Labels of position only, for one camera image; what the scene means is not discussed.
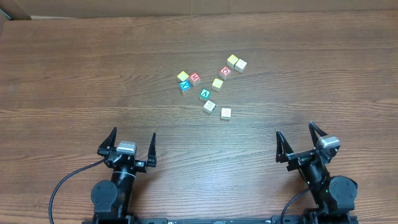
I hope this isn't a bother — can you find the yellow block middle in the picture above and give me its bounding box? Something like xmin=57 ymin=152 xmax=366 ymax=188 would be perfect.
xmin=211 ymin=78 xmax=224 ymax=91

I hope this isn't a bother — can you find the yellow block left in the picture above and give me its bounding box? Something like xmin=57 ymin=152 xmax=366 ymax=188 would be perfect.
xmin=177 ymin=71 xmax=189 ymax=82

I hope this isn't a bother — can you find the yellow block top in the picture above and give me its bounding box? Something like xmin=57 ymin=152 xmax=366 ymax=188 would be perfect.
xmin=226 ymin=54 xmax=239 ymax=68

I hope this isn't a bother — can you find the red letter block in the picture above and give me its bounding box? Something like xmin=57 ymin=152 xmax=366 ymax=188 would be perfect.
xmin=189 ymin=72 xmax=201 ymax=86

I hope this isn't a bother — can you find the white letter block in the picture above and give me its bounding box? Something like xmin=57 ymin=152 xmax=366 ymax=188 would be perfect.
xmin=220 ymin=108 xmax=231 ymax=120

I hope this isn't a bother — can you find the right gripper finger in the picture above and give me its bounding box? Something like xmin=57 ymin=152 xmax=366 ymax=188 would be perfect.
xmin=308 ymin=121 xmax=327 ymax=146
xmin=275 ymin=131 xmax=294 ymax=162

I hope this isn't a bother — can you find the yellow block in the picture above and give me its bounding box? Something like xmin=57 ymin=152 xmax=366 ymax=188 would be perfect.
xmin=211 ymin=78 xmax=224 ymax=91
xmin=177 ymin=71 xmax=189 ymax=82
xmin=226 ymin=54 xmax=239 ymax=68

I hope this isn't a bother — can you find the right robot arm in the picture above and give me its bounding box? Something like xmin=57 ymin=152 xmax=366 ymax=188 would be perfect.
xmin=272 ymin=122 xmax=359 ymax=224

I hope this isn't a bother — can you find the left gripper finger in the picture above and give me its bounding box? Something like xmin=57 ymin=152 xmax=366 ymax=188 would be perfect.
xmin=98 ymin=127 xmax=117 ymax=152
xmin=147 ymin=133 xmax=157 ymax=167

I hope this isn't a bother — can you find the blue X block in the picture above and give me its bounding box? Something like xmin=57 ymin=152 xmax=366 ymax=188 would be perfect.
xmin=179 ymin=80 xmax=191 ymax=94

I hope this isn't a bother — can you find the white block top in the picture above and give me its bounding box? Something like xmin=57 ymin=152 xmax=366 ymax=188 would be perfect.
xmin=234 ymin=59 xmax=247 ymax=73

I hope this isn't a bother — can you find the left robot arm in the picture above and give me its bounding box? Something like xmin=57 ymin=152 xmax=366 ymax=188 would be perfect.
xmin=91 ymin=128 xmax=157 ymax=224

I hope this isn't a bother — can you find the green A block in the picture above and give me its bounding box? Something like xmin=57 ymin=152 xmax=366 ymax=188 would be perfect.
xmin=200 ymin=89 xmax=211 ymax=101

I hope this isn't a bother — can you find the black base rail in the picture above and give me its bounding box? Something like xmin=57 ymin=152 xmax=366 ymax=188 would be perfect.
xmin=82 ymin=215 xmax=359 ymax=224

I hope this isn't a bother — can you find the red C block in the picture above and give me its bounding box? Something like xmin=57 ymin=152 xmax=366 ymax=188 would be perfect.
xmin=219 ymin=65 xmax=232 ymax=80

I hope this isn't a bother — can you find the white patterned block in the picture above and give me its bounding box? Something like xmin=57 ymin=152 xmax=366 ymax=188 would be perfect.
xmin=203 ymin=100 xmax=216 ymax=114

